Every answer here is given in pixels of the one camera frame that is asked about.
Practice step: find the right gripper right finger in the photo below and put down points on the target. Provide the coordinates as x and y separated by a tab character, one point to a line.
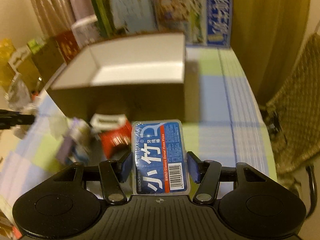
206	174

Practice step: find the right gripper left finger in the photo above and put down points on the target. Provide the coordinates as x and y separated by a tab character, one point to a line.
112	174

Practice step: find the red and white small box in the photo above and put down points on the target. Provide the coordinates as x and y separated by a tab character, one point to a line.
114	132

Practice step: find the blue dental floss box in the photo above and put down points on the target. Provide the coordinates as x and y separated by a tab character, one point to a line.
159	158

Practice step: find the purple tube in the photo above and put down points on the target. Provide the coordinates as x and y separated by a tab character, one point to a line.
76	143

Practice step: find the checked tablecloth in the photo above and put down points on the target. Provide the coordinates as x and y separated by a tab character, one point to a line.
230	128

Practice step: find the brown cardboard storage box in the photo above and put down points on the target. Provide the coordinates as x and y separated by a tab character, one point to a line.
140	76

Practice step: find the quilted chair cushion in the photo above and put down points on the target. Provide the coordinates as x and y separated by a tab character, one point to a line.
296	107

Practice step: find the yellow cardboard boxes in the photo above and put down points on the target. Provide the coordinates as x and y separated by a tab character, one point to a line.
36	62

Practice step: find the red gift box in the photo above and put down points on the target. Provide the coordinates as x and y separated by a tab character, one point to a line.
68	45

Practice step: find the white humidifier box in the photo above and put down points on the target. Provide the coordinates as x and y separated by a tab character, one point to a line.
86	31

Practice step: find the blue milk carton box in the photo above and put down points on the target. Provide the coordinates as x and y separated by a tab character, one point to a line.
204	22

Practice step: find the green milk carton box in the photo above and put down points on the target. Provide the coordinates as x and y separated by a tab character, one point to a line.
116	17

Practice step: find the wooden door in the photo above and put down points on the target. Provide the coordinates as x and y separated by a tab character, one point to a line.
266	38

